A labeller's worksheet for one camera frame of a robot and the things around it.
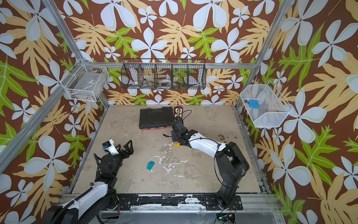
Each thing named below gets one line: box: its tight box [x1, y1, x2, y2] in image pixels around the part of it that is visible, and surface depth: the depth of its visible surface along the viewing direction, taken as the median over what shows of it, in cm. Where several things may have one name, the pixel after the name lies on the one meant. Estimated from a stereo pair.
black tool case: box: [138, 106, 174, 131], surface depth 107 cm
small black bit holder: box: [173, 105, 184, 120], surface depth 117 cm
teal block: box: [146, 160, 156, 171], surface depth 89 cm
